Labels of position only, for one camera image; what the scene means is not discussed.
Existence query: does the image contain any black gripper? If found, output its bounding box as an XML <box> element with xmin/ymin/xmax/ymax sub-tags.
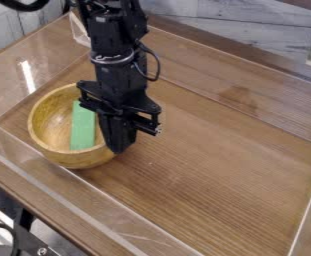
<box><xmin>76</xmin><ymin>57</ymin><xmax>161</xmax><ymax>154</ymax></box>

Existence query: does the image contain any green rectangular block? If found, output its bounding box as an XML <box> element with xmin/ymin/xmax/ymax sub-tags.
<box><xmin>69</xmin><ymin>101</ymin><xmax>96</xmax><ymax>150</ymax></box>

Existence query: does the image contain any brown wooden bowl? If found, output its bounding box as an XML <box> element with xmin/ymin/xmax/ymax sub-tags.
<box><xmin>26</xmin><ymin>84</ymin><xmax>114</xmax><ymax>169</ymax></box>

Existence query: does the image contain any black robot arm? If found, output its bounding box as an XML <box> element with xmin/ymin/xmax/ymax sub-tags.
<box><xmin>76</xmin><ymin>0</ymin><xmax>161</xmax><ymax>154</ymax></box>

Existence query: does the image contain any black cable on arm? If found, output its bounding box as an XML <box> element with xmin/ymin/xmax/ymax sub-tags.
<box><xmin>132</xmin><ymin>41</ymin><xmax>161</xmax><ymax>83</ymax></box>

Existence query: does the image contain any clear acrylic tray wall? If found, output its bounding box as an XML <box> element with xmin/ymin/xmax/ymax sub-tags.
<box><xmin>0</xmin><ymin>19</ymin><xmax>311</xmax><ymax>256</ymax></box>

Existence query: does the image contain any clear acrylic corner bracket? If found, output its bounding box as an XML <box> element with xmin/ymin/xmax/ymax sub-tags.
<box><xmin>68</xmin><ymin>12</ymin><xmax>90</xmax><ymax>48</ymax></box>

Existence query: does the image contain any black floor cable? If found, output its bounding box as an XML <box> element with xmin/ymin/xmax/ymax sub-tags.
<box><xmin>0</xmin><ymin>221</ymin><xmax>21</xmax><ymax>256</ymax></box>

